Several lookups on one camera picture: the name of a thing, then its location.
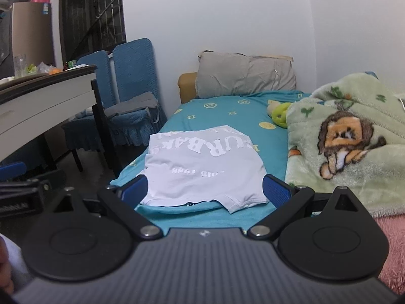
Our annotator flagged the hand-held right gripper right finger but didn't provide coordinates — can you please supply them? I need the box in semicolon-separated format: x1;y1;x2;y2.
247;174;359;239

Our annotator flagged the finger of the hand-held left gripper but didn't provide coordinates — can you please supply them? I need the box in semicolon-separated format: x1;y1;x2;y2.
0;179;53;197
0;161;27;179

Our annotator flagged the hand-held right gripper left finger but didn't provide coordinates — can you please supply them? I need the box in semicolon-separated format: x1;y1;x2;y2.
52;175;164;239

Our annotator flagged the white printed t-shirt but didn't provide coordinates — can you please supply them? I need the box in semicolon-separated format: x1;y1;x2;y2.
139;125;269;214

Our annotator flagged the person's left forearm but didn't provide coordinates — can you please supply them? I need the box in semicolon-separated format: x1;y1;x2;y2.
0;234;33;296

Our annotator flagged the white table with black legs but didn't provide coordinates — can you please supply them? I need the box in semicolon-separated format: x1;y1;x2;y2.
0;64;122;179

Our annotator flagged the green plush toy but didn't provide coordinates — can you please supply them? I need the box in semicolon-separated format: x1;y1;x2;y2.
266;101;292;129

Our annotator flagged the green lion print blanket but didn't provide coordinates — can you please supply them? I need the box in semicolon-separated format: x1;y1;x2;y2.
284;71;405;219

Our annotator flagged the grey cloth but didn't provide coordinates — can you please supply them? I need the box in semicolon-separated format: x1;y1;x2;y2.
104;91;159;118

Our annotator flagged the teal patterned bedsheet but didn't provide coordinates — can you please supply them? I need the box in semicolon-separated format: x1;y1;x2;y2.
109;90;312;230

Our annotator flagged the clear glass cup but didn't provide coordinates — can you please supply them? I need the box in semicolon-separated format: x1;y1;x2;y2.
13;54;28;79

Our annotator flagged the blue covered chair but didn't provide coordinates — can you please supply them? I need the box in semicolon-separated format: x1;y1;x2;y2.
104;37;168;169

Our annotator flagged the clear plastic bag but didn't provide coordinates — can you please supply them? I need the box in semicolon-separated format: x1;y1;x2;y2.
35;61;57;75

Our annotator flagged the mustard yellow cushion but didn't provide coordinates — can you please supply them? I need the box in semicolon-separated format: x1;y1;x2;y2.
177;72;199;104

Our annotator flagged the grey pillow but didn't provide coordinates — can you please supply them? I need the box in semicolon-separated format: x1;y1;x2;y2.
194;50;297;99

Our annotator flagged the pink fluffy blanket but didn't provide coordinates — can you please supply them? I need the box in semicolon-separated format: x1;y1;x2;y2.
375;214;405;295

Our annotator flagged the brown refrigerator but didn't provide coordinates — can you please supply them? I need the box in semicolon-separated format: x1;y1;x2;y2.
11;1;55;68

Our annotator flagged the dark grilled door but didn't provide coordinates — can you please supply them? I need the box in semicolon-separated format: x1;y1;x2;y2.
58;0;128;68

